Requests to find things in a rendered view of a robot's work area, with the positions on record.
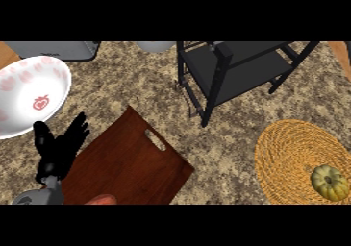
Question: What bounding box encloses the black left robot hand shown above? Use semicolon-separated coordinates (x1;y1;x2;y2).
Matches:
31;111;90;185

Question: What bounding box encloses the black tiered shelf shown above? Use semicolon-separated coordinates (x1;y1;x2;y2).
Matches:
175;40;321;129

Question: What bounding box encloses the round woven yellow placemat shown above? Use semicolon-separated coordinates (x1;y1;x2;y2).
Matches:
253;119;351;206

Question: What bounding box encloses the dark brown wooden cutting board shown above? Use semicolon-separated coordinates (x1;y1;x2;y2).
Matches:
59;105;195;206

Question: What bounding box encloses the orange-red vegetable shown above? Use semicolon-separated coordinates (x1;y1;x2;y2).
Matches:
83;193;118;206

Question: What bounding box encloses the white bowl with pink print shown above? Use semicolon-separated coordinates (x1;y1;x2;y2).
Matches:
0;55;73;140

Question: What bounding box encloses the grey appliance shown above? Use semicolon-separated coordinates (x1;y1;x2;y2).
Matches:
3;40;101;62

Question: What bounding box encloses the light wooden board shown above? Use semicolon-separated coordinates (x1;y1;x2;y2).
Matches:
0;40;21;75

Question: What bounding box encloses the pale grey round pot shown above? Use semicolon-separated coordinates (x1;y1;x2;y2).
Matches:
135;40;178;54

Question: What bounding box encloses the yellow-green squash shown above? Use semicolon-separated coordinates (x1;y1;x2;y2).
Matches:
309;164;351;203

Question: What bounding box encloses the orange wooden panel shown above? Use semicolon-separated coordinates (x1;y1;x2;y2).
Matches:
327;40;351;85

